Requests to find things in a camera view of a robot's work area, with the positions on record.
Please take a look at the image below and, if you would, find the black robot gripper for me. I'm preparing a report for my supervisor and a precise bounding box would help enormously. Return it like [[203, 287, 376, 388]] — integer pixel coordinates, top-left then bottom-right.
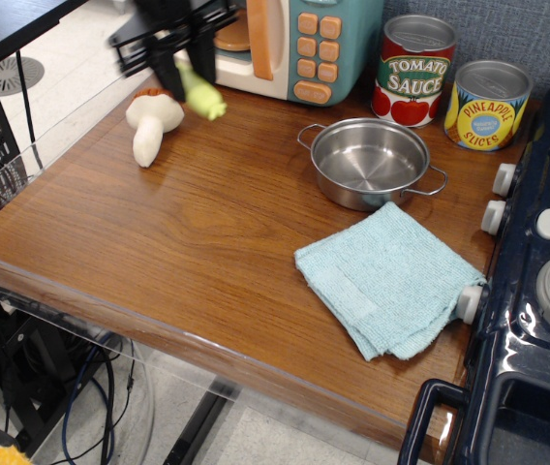
[[108, 1, 239, 102]]

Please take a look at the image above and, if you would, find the spoon with green handle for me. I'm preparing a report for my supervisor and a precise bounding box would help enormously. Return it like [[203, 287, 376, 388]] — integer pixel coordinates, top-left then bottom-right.
[[177, 63, 228, 121]]

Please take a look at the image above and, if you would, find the plush white mushroom toy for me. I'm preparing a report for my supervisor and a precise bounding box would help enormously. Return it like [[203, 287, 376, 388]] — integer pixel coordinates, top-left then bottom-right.
[[125, 88, 185, 169]]

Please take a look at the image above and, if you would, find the teal toy microwave oven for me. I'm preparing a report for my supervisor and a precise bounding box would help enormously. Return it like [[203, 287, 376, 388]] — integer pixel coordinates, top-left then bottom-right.
[[215, 0, 383, 107]]

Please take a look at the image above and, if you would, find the small stainless steel pot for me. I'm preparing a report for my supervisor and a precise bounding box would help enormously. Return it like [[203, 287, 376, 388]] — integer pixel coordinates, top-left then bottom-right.
[[297, 117, 448, 212]]

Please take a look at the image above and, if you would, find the tomato sauce can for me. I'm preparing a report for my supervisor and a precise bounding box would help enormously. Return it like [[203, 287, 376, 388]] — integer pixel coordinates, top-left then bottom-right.
[[372, 15, 457, 128]]

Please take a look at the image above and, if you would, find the pineapple slices can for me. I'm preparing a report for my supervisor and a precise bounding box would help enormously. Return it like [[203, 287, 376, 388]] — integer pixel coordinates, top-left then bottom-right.
[[444, 60, 533, 152]]

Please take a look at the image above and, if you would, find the light blue folded cloth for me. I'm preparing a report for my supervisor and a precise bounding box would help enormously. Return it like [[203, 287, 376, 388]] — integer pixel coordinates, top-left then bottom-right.
[[294, 202, 485, 361]]

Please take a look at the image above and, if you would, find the clear acrylic table guard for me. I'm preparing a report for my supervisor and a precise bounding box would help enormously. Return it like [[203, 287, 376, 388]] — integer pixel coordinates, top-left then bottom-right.
[[0, 47, 242, 403]]

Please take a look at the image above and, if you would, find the dark blue toy stove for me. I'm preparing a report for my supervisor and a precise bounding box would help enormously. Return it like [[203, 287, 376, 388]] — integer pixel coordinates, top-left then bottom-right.
[[398, 89, 550, 464]]

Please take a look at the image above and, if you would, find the blue cable under table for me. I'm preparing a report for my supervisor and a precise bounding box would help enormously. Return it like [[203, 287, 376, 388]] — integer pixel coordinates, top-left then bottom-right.
[[60, 338, 134, 465]]

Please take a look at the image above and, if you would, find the black cable under table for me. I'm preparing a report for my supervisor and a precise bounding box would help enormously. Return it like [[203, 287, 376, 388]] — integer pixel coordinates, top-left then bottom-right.
[[51, 338, 136, 465]]

